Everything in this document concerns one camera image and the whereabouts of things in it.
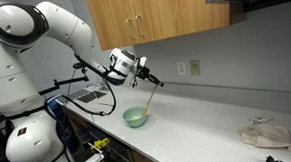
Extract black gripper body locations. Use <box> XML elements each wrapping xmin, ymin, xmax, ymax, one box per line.
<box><xmin>129</xmin><ymin>64</ymin><xmax>155</xmax><ymax>90</ymax></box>

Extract yellow spatula with wooden handle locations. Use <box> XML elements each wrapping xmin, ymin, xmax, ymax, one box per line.
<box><xmin>139</xmin><ymin>84</ymin><xmax>161</xmax><ymax>117</ymax></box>

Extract mint green bowl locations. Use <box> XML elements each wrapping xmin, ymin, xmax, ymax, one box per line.
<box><xmin>121</xmin><ymin>105</ymin><xmax>150</xmax><ymax>129</ymax></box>

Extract steel sink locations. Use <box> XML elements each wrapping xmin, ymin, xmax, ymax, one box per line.
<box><xmin>76</xmin><ymin>89</ymin><xmax>109</xmax><ymax>105</ymax></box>

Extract narrow wooden cabinet door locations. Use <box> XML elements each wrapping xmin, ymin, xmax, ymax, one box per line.
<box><xmin>85</xmin><ymin>0</ymin><xmax>138</xmax><ymax>53</ymax></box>

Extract wide wooden cabinet door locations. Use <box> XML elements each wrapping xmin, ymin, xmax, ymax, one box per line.
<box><xmin>129</xmin><ymin>0</ymin><xmax>233</xmax><ymax>46</ymax></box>

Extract yellow black clamp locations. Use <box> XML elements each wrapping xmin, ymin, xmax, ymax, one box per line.
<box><xmin>88</xmin><ymin>137</ymin><xmax>112</xmax><ymax>154</ymax></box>

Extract blue container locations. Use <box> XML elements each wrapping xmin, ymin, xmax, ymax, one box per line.
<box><xmin>45</xmin><ymin>94</ymin><xmax>67</xmax><ymax>121</ymax></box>

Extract small clear plastic piece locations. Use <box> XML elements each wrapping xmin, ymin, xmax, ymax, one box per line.
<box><xmin>249</xmin><ymin>115</ymin><xmax>275</xmax><ymax>127</ymax></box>

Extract beige cloth bag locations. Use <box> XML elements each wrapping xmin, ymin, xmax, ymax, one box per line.
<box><xmin>236</xmin><ymin>120</ymin><xmax>291</xmax><ymax>155</ymax></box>

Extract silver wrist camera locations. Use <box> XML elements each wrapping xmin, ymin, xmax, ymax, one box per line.
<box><xmin>136</xmin><ymin>55</ymin><xmax>149</xmax><ymax>69</ymax></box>

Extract white wall outlet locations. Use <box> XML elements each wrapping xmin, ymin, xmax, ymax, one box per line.
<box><xmin>177</xmin><ymin>60</ymin><xmax>187</xmax><ymax>77</ymax></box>

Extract beige wall switch plate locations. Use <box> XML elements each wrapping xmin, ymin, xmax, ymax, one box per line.
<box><xmin>189</xmin><ymin>58</ymin><xmax>201</xmax><ymax>78</ymax></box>

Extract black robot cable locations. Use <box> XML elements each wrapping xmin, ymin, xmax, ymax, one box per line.
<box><xmin>57</xmin><ymin>52</ymin><xmax>118</xmax><ymax>119</ymax></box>

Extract metal cabinet door handle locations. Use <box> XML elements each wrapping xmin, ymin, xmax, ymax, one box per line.
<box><xmin>125</xmin><ymin>18</ymin><xmax>135</xmax><ymax>41</ymax></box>
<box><xmin>134</xmin><ymin>14</ymin><xmax>146</xmax><ymax>39</ymax></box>

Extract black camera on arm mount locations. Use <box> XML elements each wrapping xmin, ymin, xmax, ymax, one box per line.
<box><xmin>36</xmin><ymin>61</ymin><xmax>91</xmax><ymax>97</ymax></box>

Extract small black clamp camera mount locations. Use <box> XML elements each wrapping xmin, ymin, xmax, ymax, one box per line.
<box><xmin>265</xmin><ymin>154</ymin><xmax>287</xmax><ymax>162</ymax></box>

